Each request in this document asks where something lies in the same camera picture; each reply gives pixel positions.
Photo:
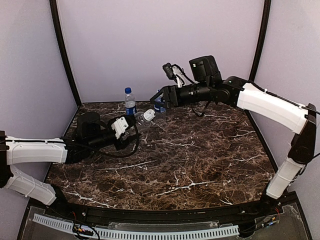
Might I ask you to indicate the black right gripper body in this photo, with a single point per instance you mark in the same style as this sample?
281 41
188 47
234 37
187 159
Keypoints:
172 95

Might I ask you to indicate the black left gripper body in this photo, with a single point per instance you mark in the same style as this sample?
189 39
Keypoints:
122 139

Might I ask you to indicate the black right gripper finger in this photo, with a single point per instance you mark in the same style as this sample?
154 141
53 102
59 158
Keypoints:
158 97
159 103

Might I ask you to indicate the clear bottle white cap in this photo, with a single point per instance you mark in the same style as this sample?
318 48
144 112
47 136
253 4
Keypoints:
139 123

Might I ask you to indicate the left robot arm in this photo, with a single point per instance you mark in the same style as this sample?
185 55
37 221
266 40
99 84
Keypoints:
90 135

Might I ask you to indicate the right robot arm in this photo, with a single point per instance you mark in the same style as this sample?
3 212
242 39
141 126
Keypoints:
208 86

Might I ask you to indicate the short bottle blue label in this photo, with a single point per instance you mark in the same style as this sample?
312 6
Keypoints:
160 112

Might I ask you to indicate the tall bottle blue cap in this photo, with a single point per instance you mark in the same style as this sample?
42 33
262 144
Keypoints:
130 102

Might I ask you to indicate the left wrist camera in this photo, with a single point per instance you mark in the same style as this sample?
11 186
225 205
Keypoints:
123 125

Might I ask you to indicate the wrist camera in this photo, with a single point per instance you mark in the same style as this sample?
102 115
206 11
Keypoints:
123 125
174 73

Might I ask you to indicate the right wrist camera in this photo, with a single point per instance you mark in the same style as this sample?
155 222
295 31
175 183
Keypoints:
174 73

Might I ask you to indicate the black front table rail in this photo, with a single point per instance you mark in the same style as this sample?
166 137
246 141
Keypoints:
238 214

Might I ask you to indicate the right black frame post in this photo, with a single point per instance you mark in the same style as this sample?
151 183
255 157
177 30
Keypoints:
261 39

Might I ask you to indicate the black frame post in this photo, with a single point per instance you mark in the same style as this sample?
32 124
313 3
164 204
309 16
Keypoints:
63 51
261 39

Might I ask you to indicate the left black frame post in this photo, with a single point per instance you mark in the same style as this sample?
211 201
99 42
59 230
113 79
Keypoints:
63 51

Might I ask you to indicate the white slotted cable duct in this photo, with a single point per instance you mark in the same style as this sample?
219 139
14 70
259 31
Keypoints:
135 231

